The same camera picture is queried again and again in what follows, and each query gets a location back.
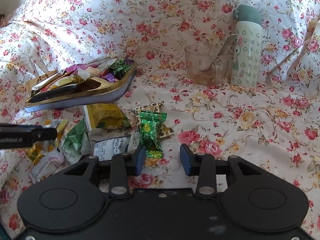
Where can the green foil candy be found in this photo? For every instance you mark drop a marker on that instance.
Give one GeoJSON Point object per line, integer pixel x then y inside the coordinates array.
{"type": "Point", "coordinates": [151, 142]}

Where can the green Suibianguo packet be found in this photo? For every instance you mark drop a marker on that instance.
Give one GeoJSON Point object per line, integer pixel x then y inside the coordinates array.
{"type": "Point", "coordinates": [76, 143]}

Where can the thin metal stick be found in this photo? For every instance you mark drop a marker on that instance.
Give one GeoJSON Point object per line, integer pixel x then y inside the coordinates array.
{"type": "Point", "coordinates": [280, 71]}

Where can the white black text packet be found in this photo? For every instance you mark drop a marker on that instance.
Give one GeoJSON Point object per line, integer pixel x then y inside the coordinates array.
{"type": "Point", "coordinates": [106, 149]}

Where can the grey hawthorn strip packet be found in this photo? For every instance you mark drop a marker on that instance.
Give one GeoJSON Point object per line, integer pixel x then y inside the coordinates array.
{"type": "Point", "coordinates": [47, 166]}

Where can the yellow olive snack packet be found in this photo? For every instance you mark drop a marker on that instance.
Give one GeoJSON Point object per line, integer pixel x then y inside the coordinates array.
{"type": "Point", "coordinates": [105, 116]}

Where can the metal spoon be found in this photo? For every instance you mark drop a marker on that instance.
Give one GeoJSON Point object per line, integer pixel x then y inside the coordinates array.
{"type": "Point", "coordinates": [226, 44]}

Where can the mint green thermos bottle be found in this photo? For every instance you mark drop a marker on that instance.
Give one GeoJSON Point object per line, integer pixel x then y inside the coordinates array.
{"type": "Point", "coordinates": [247, 46]}

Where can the silver yellow snack packet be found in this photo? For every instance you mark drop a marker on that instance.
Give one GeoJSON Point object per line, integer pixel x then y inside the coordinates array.
{"type": "Point", "coordinates": [59, 125]}

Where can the leopard pattern candy packet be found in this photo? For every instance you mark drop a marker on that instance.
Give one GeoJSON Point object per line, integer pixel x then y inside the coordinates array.
{"type": "Point", "coordinates": [152, 113]}

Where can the clear glass cup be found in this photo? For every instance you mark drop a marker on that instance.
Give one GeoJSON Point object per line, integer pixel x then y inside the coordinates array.
{"type": "Point", "coordinates": [198, 58]}

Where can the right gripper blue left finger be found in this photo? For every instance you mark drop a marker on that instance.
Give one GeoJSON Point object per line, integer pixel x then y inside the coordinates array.
{"type": "Point", "coordinates": [138, 160]}

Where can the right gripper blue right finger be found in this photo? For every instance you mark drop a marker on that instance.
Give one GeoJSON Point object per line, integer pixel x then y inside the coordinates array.
{"type": "Point", "coordinates": [187, 159]}

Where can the snack-filled tin lid tray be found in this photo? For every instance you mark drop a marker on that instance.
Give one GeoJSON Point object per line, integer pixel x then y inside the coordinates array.
{"type": "Point", "coordinates": [103, 80]}

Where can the floral sofa cover cloth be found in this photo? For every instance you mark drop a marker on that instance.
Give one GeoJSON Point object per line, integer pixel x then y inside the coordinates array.
{"type": "Point", "coordinates": [275, 126]}

